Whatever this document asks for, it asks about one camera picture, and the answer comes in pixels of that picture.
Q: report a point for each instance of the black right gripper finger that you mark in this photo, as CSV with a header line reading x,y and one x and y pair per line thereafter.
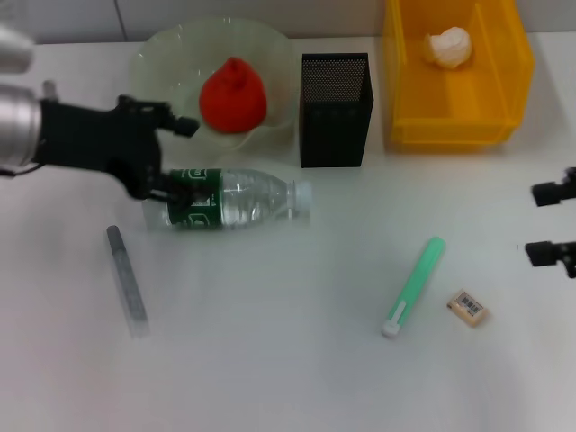
x,y
542,254
551,193

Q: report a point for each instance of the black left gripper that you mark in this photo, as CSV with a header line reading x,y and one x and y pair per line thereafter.
x,y
94,139

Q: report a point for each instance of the orange fruit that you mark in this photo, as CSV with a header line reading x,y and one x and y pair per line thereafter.
x,y
231,103

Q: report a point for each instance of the clear green-label water bottle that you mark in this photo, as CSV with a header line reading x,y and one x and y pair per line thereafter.
x,y
252,202

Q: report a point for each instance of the beige barcode eraser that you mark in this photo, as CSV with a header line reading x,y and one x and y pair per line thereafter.
x,y
468,308

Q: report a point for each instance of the grey marker pen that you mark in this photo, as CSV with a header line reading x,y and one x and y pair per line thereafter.
x,y
128,283

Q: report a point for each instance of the green white toothbrush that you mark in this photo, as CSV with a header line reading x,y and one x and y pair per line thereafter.
x,y
409,288

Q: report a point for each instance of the white paper ball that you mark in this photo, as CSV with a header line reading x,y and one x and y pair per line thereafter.
x,y
450,47

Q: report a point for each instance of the green glass fruit bowl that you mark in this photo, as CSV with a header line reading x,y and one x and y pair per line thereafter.
x,y
180,67

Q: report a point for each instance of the black mesh pen holder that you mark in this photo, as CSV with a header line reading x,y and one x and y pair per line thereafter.
x,y
333,135

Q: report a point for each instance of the yellow plastic bin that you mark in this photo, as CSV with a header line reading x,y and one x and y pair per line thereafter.
x,y
450,126

